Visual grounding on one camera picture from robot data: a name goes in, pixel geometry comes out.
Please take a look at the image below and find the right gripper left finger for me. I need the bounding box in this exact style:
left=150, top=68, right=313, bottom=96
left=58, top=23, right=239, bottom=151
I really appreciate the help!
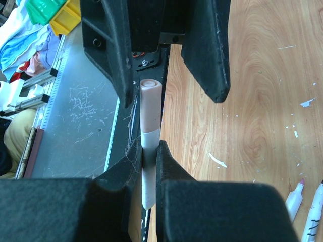
left=1, top=140, right=142, bottom=241

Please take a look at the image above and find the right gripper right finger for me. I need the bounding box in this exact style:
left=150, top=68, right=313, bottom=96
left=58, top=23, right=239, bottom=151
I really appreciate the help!
left=156, top=141, right=298, bottom=241

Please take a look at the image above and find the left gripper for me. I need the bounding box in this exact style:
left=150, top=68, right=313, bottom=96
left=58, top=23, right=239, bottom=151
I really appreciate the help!
left=80, top=0, right=231, bottom=108

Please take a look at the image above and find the beige cap marker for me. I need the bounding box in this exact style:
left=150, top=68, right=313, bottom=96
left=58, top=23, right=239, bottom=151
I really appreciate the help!
left=139, top=79, right=162, bottom=210

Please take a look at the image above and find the pink cap marker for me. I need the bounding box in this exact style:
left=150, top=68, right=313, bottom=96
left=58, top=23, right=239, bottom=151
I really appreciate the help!
left=285, top=178, right=305, bottom=223

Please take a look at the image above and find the light green cap marker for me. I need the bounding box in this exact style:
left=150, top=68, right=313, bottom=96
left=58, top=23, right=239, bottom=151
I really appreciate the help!
left=301, top=181, right=322, bottom=242

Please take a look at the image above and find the yellow bin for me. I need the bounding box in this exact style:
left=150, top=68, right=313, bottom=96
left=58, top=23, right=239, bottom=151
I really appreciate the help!
left=49, top=0, right=81, bottom=36

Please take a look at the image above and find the green bin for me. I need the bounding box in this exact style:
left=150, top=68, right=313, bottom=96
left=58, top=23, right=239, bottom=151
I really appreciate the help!
left=26, top=0, right=67, bottom=26

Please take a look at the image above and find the pile of clothes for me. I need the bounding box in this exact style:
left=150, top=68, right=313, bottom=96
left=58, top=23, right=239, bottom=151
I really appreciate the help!
left=1, top=1, right=60, bottom=82

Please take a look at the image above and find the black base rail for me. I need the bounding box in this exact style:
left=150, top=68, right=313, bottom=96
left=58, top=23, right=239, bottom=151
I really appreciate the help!
left=103, top=45, right=171, bottom=242

